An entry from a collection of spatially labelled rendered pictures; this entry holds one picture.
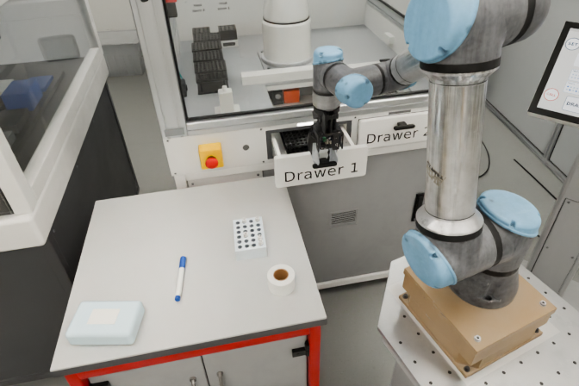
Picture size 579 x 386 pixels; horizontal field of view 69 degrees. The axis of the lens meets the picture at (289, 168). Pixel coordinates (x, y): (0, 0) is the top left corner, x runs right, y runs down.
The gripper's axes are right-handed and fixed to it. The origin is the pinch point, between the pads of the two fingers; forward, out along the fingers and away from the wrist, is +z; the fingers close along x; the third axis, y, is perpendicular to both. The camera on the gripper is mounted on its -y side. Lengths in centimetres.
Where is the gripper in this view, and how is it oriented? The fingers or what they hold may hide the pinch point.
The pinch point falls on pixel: (323, 161)
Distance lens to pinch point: 126.3
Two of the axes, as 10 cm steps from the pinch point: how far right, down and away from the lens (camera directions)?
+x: 9.8, -1.4, 1.4
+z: 0.3, 8.1, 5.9
